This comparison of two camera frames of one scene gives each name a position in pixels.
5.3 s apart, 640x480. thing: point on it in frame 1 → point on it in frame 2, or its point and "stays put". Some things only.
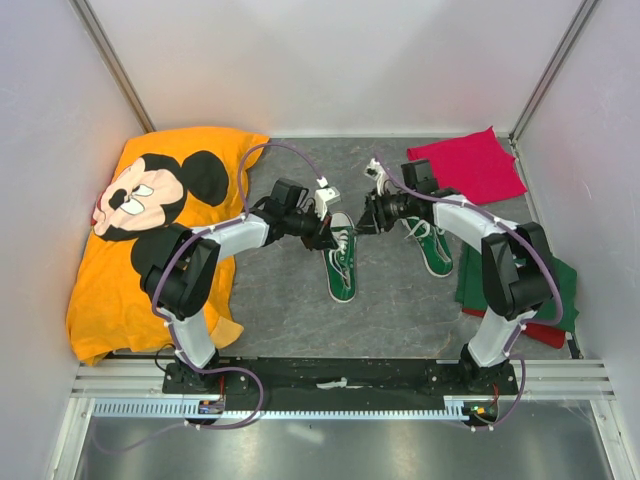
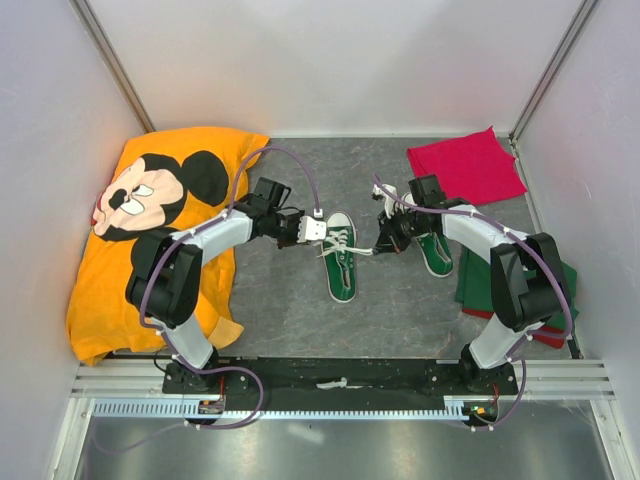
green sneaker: x=341 y=262 stays put
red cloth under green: x=551 y=336 stays put
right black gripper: x=375 y=221 → x=388 y=241
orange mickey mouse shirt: x=157 y=179 stays put
